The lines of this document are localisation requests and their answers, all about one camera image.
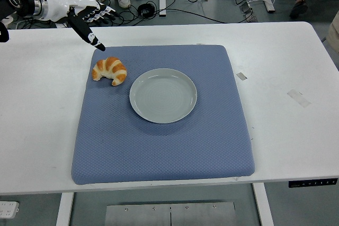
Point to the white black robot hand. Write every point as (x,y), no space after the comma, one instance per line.
(58,6)

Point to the golden brown croissant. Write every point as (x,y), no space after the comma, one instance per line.
(114,68)

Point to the grey round plate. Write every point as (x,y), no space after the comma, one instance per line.
(162,96)

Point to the blue quilted mat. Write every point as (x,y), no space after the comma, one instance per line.
(159,152)

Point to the grey foot pedal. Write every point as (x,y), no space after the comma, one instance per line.
(247,11)

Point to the small grey tape strip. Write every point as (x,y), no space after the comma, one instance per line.
(241,76)

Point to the white table leg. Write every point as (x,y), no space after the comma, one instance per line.
(64,210)
(263,204)

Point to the white power strip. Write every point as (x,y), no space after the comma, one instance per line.
(8,209)

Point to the large grey tape strip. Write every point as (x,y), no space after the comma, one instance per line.
(298,98)

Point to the black table control panel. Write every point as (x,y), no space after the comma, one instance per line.
(312,183)

